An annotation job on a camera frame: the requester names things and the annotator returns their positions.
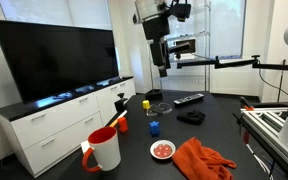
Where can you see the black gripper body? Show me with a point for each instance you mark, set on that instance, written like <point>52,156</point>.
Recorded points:
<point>157,30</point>

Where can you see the blue star block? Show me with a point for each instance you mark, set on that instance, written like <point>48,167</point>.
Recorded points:
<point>154,128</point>

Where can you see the yellow block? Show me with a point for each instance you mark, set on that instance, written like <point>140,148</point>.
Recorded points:
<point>146,104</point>

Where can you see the orange block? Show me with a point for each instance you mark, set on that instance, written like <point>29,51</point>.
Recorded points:
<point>123,125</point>

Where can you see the white mug red interior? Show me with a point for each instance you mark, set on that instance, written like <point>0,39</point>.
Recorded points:
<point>106,151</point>

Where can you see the black remote control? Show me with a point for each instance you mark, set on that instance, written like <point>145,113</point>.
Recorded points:
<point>189,99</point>

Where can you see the clear safety glasses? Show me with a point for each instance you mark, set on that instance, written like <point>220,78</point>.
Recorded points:
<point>159,109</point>

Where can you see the black clamp knob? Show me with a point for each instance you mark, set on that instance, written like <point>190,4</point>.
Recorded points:
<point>120,104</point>

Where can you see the black cloth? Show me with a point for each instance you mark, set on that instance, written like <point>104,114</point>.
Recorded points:
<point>191,117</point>

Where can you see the orange white flat stick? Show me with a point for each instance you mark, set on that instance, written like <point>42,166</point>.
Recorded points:
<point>117,119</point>

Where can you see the bright window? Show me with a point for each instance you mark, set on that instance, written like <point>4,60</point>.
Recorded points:
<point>227,26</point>

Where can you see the small white plate red food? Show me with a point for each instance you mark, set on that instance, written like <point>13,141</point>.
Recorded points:
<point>162,149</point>

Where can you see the orange black clamp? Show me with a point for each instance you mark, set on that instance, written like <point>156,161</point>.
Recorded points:
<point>247,105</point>

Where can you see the orange cloth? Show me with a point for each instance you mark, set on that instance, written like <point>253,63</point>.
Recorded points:
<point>200,160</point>

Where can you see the white roller blind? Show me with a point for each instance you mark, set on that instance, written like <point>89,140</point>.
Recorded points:
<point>57,11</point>

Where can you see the large black television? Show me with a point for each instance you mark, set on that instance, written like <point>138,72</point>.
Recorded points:
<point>57,56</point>

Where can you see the white pad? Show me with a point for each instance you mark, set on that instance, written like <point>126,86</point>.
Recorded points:
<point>85,147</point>

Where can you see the white drawer cabinet black top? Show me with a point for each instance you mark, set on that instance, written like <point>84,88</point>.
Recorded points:
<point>60,123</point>

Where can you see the black stereo camera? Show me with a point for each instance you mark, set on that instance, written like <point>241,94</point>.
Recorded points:
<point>184,46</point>

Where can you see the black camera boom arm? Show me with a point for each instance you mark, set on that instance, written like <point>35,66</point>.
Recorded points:
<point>230,62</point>

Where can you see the aluminium extrusion frame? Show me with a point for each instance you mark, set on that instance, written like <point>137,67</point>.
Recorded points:
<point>270,130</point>

